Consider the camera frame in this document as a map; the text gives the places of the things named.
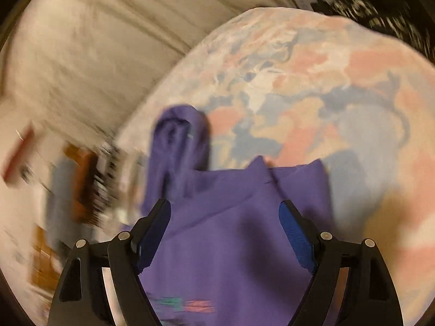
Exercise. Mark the black and white patterned cloth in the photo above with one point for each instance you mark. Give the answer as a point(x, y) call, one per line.
point(373, 13)

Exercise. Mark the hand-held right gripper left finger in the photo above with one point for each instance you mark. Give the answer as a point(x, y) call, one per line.
point(154, 234)

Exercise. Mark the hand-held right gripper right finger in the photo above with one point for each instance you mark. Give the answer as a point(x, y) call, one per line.
point(297, 237)

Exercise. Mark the pastel patterned bedspread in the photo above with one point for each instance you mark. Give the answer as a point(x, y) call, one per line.
point(323, 91)

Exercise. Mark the red wall shelf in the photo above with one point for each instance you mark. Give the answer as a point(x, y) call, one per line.
point(18, 156)

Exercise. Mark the brown garment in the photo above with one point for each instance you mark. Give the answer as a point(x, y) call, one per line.
point(85, 186)

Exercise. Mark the purple zip hoodie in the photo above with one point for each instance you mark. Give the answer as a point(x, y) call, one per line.
point(221, 244)

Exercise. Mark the cream leaf-print curtain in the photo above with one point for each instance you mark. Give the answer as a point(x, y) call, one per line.
point(102, 40)

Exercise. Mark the blue pillow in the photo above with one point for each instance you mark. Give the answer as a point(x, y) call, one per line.
point(61, 193)

